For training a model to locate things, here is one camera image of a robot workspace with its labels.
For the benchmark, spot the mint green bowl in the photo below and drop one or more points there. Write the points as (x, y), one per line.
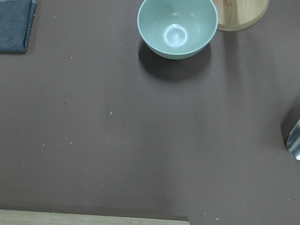
(177, 29)

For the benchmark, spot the wooden cup tree stand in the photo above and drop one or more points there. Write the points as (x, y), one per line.
(235, 15)

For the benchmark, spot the steel ice scoop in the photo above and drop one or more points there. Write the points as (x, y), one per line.
(293, 141)

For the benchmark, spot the grey folded cloth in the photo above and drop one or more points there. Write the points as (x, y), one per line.
(16, 18)

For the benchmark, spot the wooden cutting board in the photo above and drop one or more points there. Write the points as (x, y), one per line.
(16, 217)

